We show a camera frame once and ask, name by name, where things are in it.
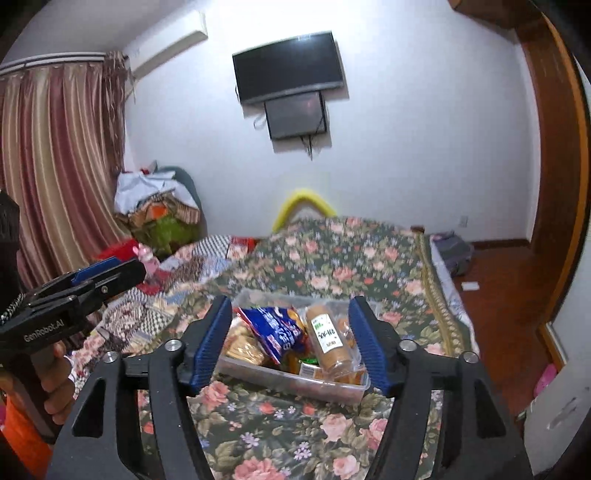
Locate pile of clothes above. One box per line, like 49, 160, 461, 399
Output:
114, 166, 206, 260

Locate clear bag fried snacks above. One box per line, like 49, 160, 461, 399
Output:
337, 316, 356, 351

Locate blue snack bag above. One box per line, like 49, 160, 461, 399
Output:
235, 307, 307, 365

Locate person left hand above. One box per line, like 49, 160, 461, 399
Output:
39, 342, 75, 425

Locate small dark wall screen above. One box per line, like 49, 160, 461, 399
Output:
264, 91, 328, 141

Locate yellow foam tube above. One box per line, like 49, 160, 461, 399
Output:
273, 188, 337, 233

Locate brown round cracker sleeve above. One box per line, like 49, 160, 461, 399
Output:
304, 304, 356, 379

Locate striped red curtain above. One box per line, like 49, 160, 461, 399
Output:
1, 52, 128, 287

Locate clear plastic storage box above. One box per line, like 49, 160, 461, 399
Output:
217, 288, 370, 405

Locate black wall television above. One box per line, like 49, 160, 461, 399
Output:
232, 32, 345, 104

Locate red box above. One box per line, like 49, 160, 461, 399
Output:
93, 238, 139, 262

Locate floral green bedspread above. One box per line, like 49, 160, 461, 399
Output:
73, 216, 482, 480

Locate square cracker pack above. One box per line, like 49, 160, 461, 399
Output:
222, 317, 270, 366

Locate pink plush toy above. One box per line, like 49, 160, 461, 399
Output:
132, 243, 160, 278

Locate white air conditioner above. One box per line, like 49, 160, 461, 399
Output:
126, 9, 208, 79

